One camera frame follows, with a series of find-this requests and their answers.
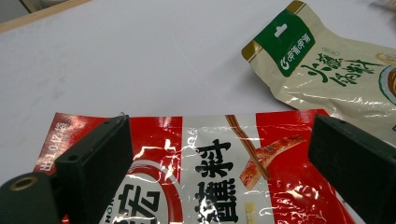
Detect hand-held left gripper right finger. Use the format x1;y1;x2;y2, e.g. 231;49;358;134
307;113;396;224

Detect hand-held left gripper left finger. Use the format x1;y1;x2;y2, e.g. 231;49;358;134
54;115;134;224

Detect beige and green seasoning packet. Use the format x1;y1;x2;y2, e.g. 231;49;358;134
241;0;396;146

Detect red and white seasoning packet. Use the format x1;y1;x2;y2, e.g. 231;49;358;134
32;108;359;224

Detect wooden table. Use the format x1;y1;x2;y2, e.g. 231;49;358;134
0;0;92;35

